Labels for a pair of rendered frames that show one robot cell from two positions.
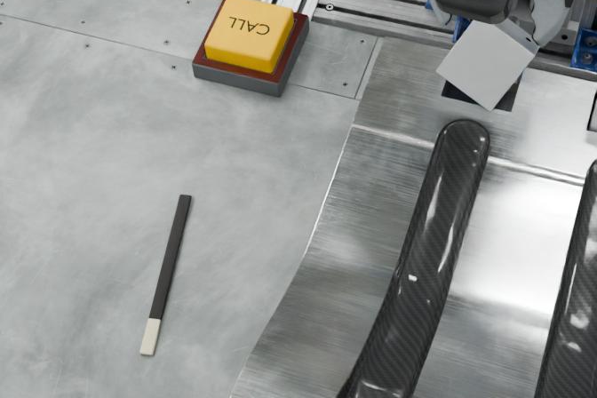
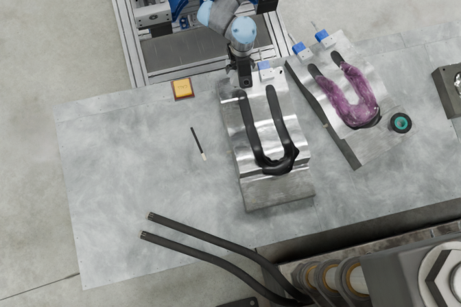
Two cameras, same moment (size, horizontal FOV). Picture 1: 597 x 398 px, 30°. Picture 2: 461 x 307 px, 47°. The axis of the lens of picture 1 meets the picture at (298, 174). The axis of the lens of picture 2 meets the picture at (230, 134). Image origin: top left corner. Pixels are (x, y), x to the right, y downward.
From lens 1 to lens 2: 1.24 m
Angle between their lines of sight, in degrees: 25
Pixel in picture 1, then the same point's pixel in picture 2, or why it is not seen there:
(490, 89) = not seen: hidden behind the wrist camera
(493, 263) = (258, 115)
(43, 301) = (180, 161)
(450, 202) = (245, 107)
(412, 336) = (254, 135)
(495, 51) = not seen: hidden behind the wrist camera
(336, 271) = (234, 130)
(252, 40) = (185, 90)
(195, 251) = (200, 136)
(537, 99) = not seen: hidden behind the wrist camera
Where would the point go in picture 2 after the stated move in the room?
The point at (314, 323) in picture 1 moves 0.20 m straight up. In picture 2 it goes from (239, 142) to (243, 127)
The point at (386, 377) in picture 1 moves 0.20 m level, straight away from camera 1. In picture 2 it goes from (256, 144) to (230, 97)
